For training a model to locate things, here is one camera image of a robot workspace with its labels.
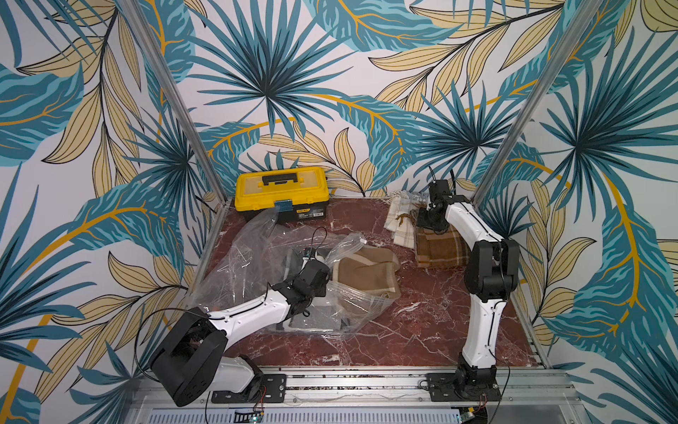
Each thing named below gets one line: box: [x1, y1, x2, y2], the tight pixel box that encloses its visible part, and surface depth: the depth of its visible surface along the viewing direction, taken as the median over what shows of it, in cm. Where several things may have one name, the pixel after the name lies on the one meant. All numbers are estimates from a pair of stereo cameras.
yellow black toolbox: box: [234, 166, 331, 220], surface depth 102 cm
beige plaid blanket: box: [383, 189, 429, 250], surface depth 111 cm
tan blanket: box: [332, 247, 402, 302], surface depth 94 cm
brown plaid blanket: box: [414, 224, 471, 269], surface depth 102 cm
